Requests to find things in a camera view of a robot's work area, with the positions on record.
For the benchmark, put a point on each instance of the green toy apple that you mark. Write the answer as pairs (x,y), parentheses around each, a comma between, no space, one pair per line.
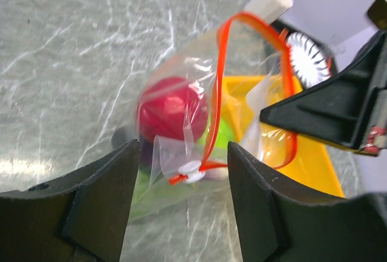
(225,135)

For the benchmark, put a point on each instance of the black serving tray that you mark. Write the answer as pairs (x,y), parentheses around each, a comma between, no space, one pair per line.
(279,25)

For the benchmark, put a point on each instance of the orange plastic fork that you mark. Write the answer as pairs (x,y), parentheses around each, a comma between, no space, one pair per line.
(283,35)

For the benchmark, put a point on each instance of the purple toy eggplant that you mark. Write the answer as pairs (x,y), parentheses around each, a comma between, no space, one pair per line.
(146,152)

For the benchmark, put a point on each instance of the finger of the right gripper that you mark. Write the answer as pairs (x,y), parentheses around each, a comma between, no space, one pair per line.
(348,110)

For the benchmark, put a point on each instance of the white ceramic mug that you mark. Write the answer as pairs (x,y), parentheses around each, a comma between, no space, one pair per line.
(268,10)

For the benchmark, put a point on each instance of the clear zip top bag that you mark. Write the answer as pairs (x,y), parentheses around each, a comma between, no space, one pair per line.
(207,95)

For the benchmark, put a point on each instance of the red toy apple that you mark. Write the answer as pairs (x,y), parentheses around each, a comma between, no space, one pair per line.
(169,106)

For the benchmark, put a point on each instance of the yellow plastic tray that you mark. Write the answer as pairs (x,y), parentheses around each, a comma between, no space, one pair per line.
(311,166)

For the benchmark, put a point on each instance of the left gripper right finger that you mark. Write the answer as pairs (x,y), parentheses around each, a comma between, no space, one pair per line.
(279,219)

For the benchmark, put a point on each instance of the striped white plate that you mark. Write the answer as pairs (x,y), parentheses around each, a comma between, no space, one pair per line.
(308,62)

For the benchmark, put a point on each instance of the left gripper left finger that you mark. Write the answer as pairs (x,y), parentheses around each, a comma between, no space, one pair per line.
(80,216)

